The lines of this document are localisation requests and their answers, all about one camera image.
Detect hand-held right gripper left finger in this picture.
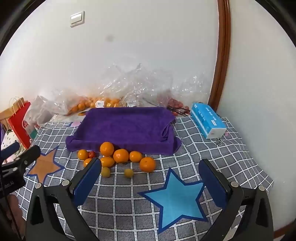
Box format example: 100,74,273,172
25,158,102,241

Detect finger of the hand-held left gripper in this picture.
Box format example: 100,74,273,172
1,145,41,173
0,142,20,160

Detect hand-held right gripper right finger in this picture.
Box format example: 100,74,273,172
198,159,274,241

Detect oblong orange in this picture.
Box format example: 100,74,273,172
100,157,115,168

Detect large round orange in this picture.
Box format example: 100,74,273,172
100,141,115,156

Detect medium orange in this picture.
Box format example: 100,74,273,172
113,148,129,163
129,151,143,163
139,157,156,172

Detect purple towel covered tray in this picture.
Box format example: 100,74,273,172
65,107,182,155

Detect clear bag of red fruits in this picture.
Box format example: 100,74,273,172
157,74,211,116

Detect person's left hand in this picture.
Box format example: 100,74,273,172
5,193,25,234

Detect white patterned bag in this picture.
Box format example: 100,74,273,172
0,128,26,163

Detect red paper bag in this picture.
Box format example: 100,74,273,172
7,102,33,150

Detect brown paper bag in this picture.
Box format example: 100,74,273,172
0,97,25,127

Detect white plastic bag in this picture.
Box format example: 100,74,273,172
23,95,55,127

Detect grey checked star blanket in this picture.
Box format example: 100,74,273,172
17,113,274,241

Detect blue tissue pack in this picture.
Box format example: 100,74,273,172
190,102,227,139

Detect labelled clear bag of oranges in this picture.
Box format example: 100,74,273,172
85,62,130,109

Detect thin black strands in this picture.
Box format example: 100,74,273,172
166,105,191,116

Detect crumpled clear plastic bag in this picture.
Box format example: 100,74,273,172
122,62,174,108

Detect brown wooden door frame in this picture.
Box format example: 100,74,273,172
207,0,232,112

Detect white light switch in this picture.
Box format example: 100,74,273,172
70,11,85,28

